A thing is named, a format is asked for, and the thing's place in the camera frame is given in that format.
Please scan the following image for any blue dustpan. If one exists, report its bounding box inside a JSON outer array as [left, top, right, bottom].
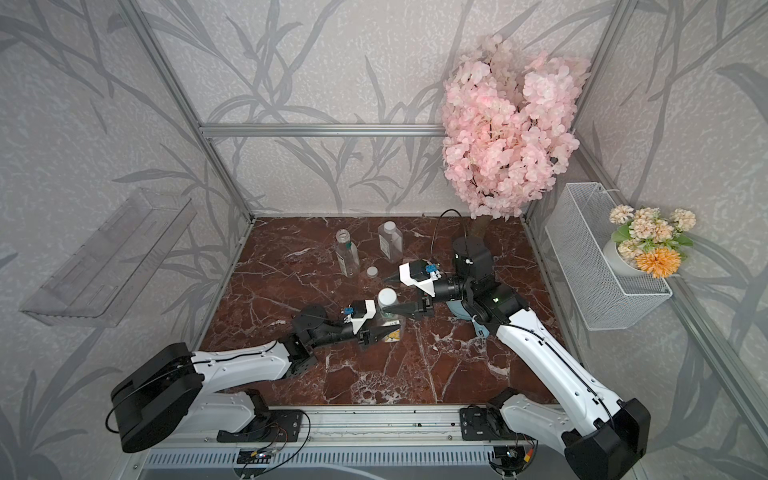
[[446, 300, 489, 339]]

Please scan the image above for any potted pastel flower bouquet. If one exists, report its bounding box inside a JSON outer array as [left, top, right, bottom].
[[603, 205, 697, 279]]

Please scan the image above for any white wire mesh basket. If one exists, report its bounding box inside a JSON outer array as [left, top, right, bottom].
[[545, 182, 672, 331]]

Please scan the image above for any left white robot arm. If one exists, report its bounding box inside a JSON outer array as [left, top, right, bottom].
[[107, 300, 400, 453]]

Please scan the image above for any square clear plastic bottle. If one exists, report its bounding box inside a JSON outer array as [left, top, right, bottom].
[[378, 221, 403, 264]]

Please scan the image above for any left black base cable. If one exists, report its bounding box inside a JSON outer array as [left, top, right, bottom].
[[235, 405, 313, 480]]

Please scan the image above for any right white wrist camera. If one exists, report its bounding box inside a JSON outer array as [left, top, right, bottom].
[[398, 260, 442, 297]]

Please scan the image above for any clear acrylic wall shelf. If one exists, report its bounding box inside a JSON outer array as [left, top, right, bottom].
[[20, 188, 197, 328]]

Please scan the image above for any pink artificial blossom tree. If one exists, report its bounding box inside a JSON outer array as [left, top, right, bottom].
[[441, 35, 591, 238]]

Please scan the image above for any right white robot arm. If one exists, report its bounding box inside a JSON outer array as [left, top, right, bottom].
[[388, 237, 651, 479]]

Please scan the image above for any right base wiring bundle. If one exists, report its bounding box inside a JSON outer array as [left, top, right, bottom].
[[488, 441, 539, 479]]

